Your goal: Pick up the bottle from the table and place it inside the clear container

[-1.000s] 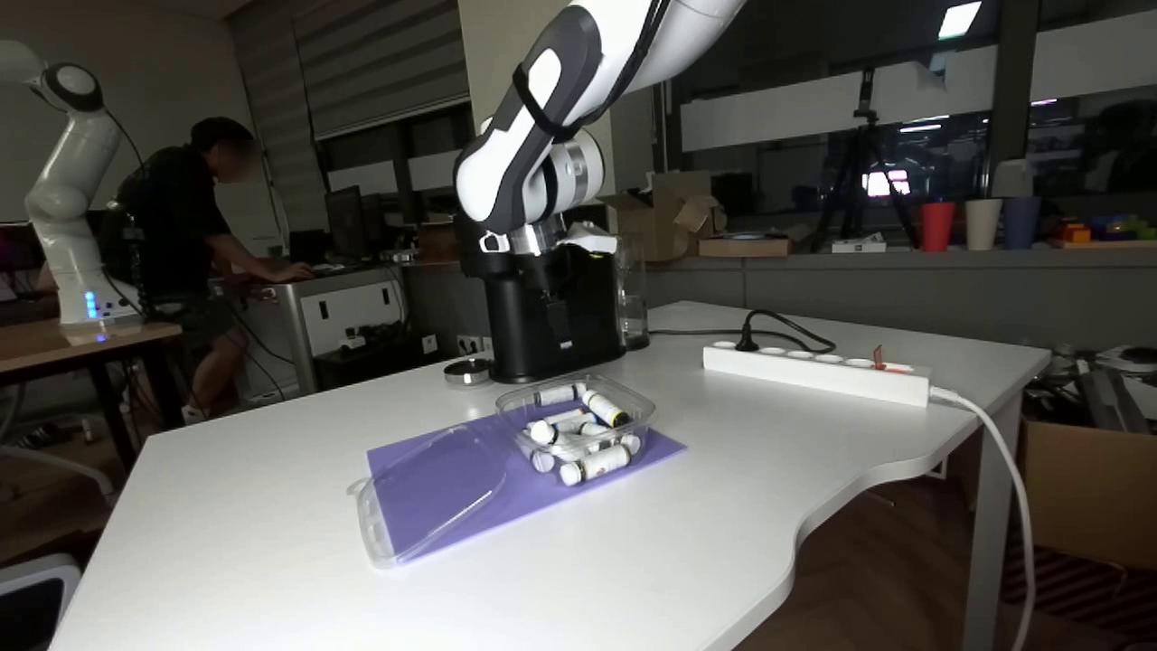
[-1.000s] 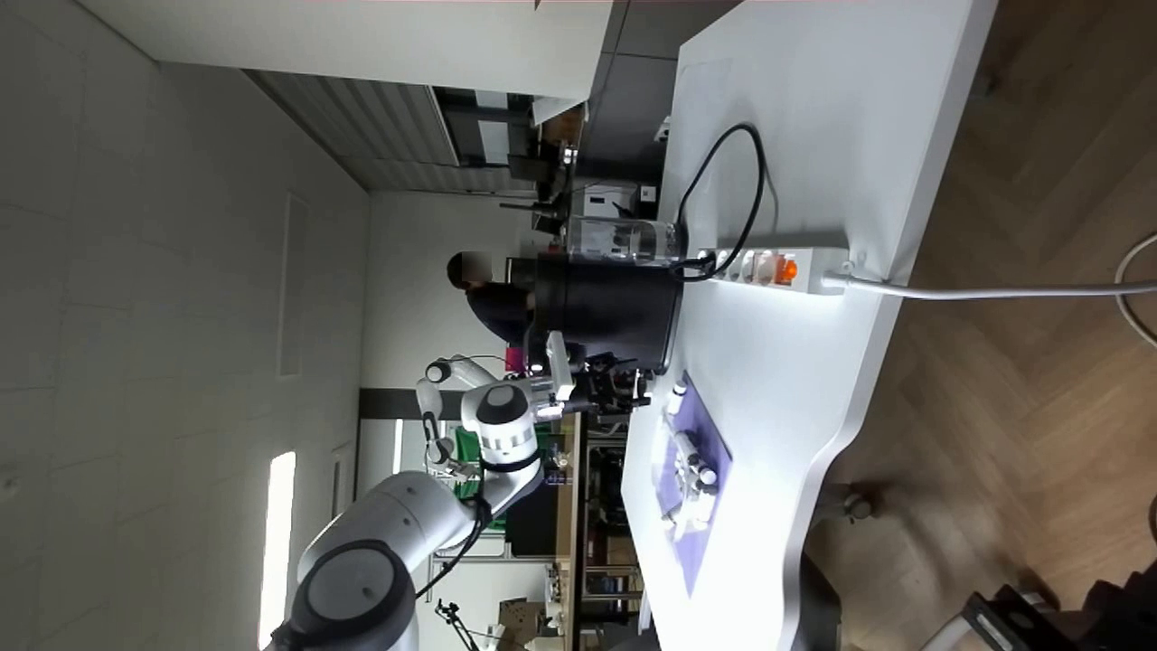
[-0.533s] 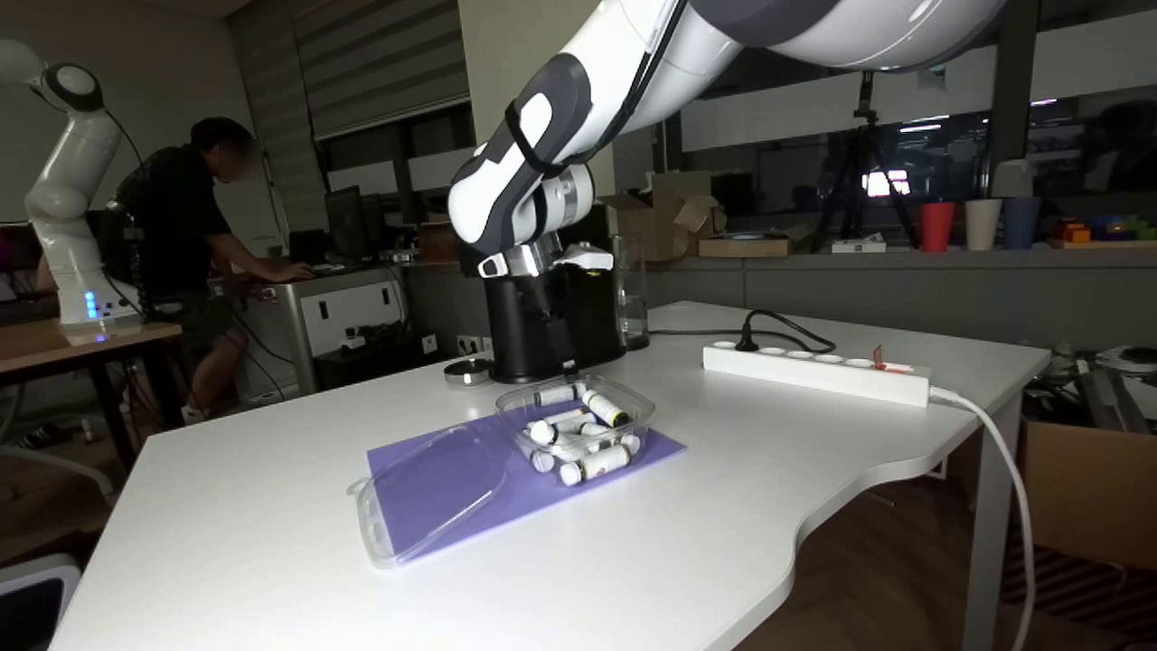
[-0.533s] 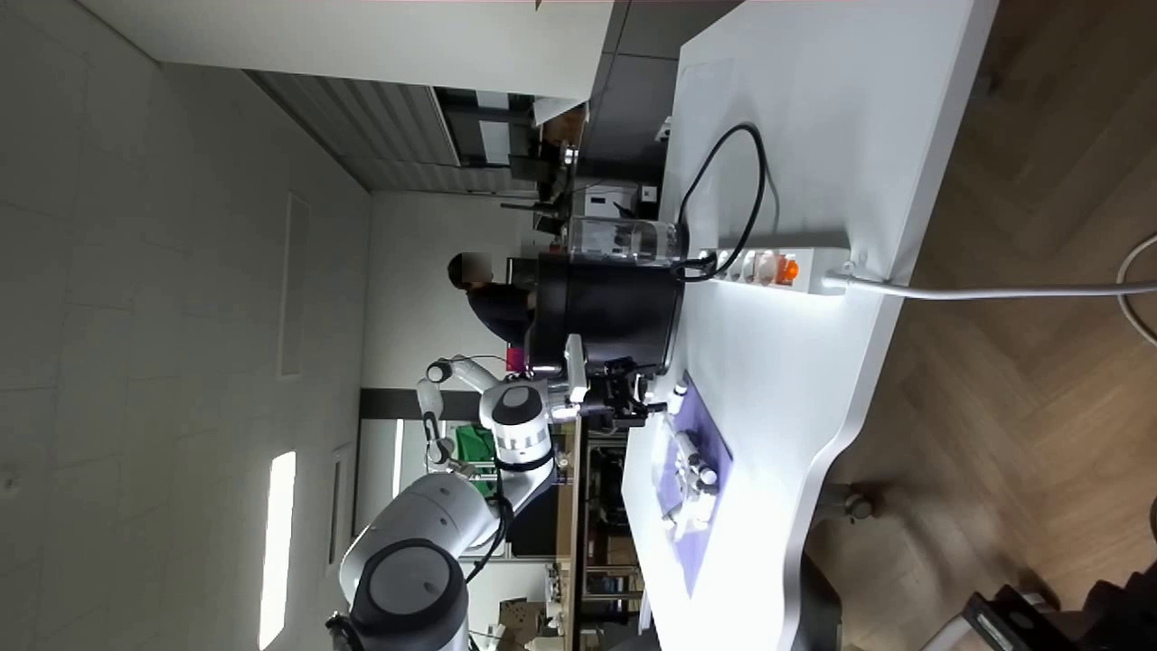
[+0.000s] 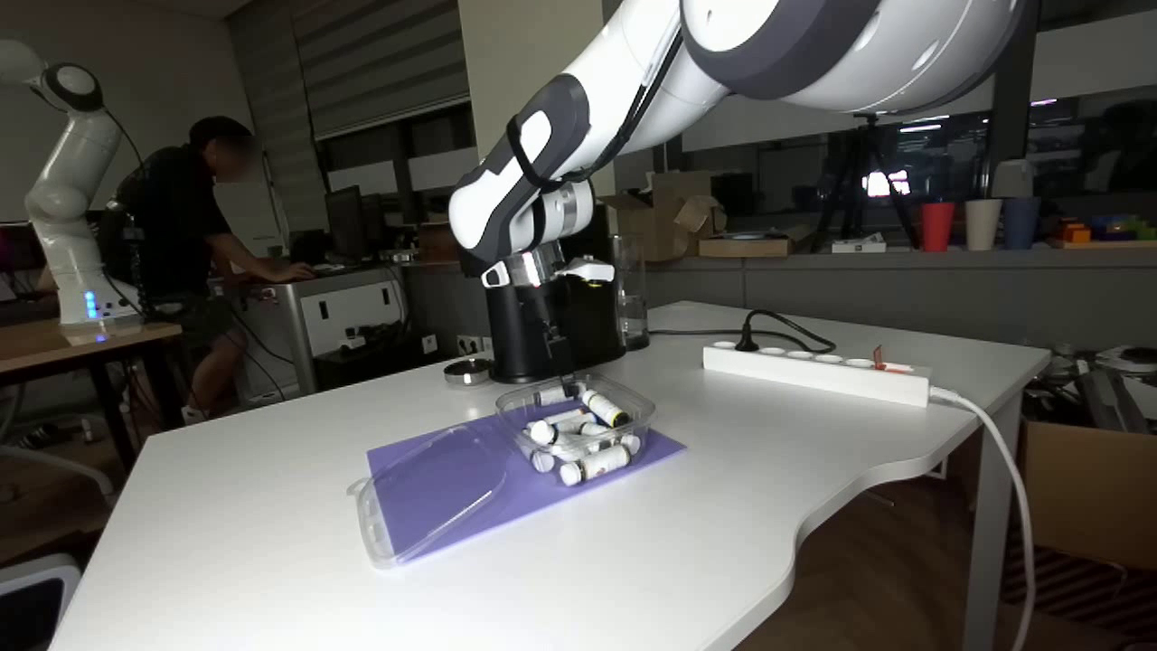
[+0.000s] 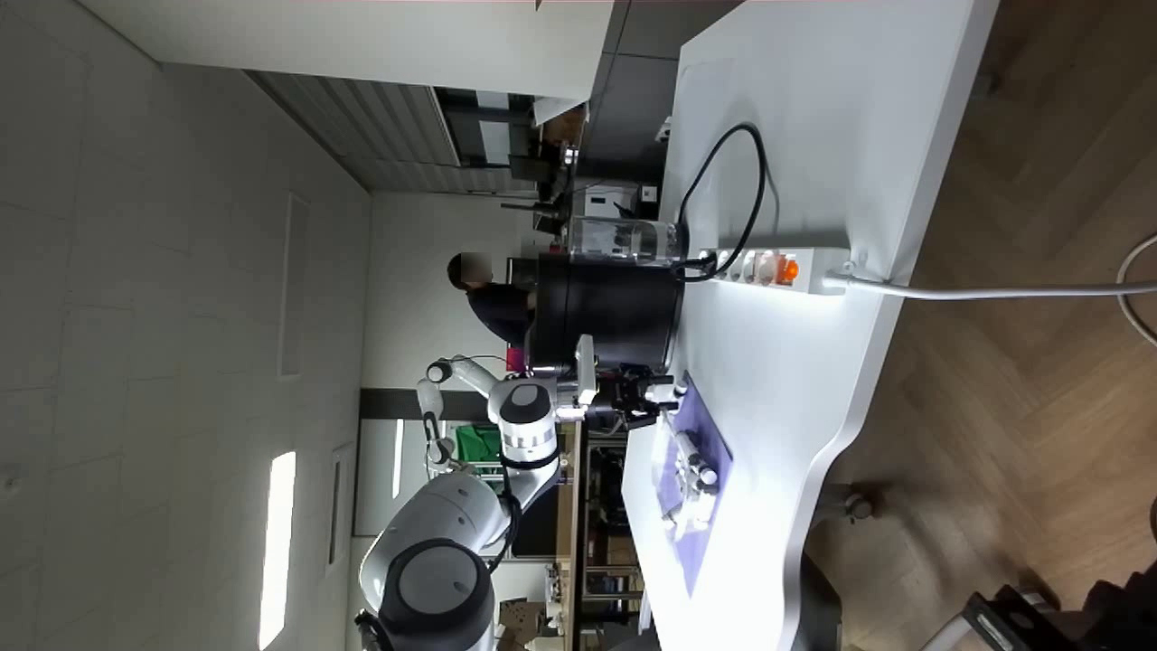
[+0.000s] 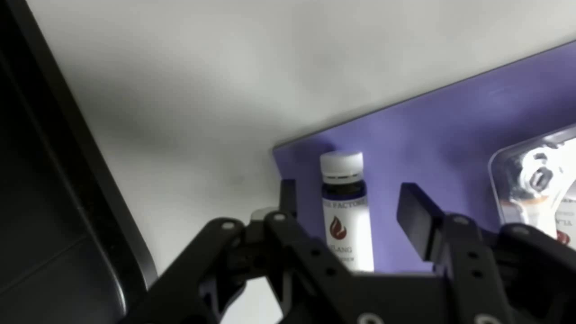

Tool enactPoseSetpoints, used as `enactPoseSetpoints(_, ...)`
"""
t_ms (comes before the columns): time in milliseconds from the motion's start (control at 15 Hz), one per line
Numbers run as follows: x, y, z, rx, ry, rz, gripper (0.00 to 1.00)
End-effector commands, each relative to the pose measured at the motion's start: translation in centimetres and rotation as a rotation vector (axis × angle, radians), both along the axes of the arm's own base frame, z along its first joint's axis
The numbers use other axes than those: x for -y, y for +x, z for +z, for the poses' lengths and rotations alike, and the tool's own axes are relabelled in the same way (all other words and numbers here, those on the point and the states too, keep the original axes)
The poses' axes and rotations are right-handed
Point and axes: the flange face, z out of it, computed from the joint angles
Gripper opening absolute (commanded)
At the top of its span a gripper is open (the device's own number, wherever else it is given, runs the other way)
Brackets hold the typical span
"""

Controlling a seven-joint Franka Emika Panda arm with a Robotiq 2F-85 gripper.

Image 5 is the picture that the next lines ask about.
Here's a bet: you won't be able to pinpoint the round metal tape roll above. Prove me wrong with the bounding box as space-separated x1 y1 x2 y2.
442 359 496 388

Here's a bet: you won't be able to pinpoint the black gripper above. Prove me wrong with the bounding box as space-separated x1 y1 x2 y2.
484 254 635 388

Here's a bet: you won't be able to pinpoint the grey computer case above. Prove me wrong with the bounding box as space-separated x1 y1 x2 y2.
246 264 416 399

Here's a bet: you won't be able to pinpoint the blue cup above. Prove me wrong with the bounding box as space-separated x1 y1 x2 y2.
1001 194 1043 254

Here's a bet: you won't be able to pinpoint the seated person dark clothes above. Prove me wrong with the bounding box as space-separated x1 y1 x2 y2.
114 111 314 423

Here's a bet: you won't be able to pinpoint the red cup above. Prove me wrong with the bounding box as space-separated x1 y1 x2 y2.
914 197 958 256

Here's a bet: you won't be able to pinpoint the white cup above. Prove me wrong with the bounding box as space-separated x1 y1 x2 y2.
961 194 1006 254

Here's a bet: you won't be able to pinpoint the clear plastic blister container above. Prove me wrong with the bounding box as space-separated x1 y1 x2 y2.
348 376 691 570

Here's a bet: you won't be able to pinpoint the white power strip orange switch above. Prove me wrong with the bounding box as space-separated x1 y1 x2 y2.
701 337 938 411

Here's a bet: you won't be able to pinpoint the large brown cardboard box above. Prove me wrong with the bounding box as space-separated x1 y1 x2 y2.
1019 417 1157 576

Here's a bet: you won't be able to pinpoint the open cardboard box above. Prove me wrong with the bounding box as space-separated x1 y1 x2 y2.
613 170 732 264

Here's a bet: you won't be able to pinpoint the black camera tripod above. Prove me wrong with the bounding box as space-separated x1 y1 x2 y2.
813 117 924 256

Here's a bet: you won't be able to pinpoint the white power strip cable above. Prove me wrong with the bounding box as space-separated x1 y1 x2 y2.
925 382 1043 651

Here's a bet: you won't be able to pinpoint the wooden side desk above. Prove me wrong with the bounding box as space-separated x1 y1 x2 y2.
0 314 189 484

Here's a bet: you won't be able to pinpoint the black plug with cable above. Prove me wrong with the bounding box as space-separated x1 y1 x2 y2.
732 305 842 359

